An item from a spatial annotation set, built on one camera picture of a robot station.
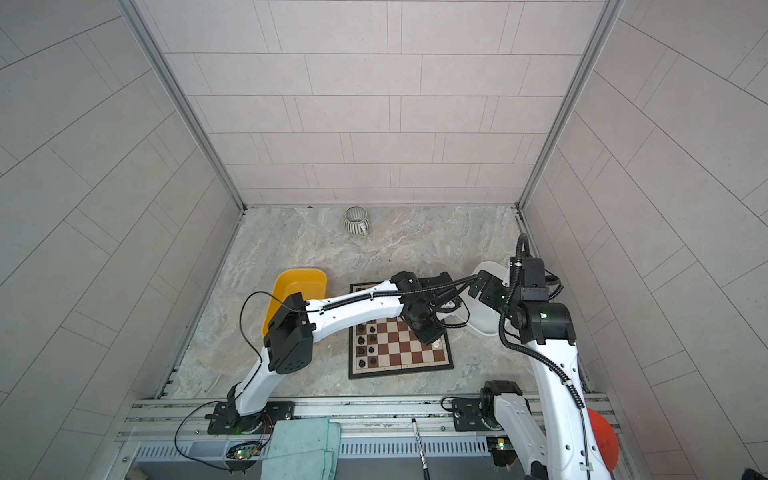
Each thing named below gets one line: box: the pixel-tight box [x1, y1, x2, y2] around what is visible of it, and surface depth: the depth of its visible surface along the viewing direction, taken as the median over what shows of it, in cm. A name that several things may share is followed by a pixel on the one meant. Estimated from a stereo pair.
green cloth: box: [260, 418, 341, 480], surface depth 68 cm
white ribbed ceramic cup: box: [344, 206, 370, 236], surface depth 107 cm
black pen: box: [411, 418, 431, 480], surface depth 68 cm
